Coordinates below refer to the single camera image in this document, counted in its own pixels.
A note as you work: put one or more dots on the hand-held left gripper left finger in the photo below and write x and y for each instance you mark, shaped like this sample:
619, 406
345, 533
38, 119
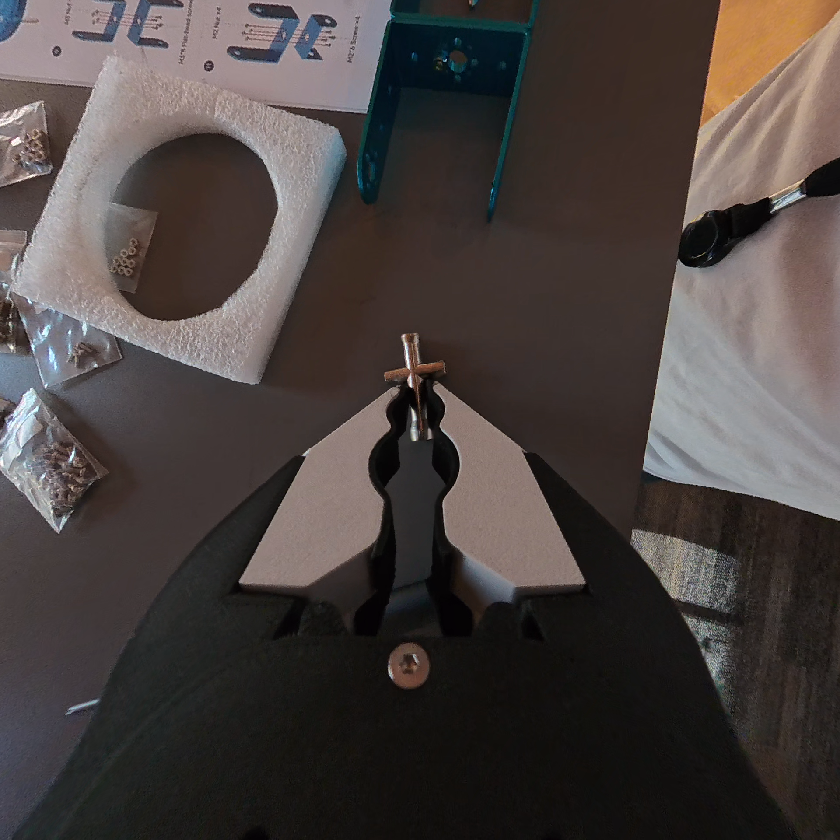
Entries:
315, 525

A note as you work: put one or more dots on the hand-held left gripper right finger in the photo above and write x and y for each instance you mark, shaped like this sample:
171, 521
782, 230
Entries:
512, 525

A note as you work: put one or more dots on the silver cross wrench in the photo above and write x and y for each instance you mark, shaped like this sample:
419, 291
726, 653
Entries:
415, 374

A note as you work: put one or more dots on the grey desk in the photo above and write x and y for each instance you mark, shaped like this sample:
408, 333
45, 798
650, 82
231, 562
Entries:
525, 295

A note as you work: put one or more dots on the pile of small screw bags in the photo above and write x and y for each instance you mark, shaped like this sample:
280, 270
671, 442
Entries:
59, 469

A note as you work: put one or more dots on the person's white shirt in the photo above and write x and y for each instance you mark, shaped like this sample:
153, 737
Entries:
754, 361

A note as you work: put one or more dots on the small metal screw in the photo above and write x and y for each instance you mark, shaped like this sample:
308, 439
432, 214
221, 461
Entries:
82, 707

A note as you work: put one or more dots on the printed instruction sheet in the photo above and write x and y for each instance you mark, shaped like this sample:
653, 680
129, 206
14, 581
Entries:
197, 72

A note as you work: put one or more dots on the white foam frame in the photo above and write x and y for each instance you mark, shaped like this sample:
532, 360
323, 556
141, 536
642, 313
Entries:
295, 164

